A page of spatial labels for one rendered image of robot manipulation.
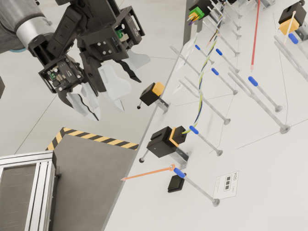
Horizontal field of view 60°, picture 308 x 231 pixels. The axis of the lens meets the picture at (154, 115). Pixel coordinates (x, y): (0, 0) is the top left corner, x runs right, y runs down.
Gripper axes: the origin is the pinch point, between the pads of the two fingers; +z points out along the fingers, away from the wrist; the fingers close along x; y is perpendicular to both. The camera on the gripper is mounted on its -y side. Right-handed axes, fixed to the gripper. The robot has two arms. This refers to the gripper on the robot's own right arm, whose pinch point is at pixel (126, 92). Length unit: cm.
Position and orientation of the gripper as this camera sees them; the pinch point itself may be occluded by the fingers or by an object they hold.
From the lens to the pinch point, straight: 51.4
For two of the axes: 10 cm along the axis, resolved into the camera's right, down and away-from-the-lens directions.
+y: 8.5, -0.6, -5.3
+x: 3.4, -7.0, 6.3
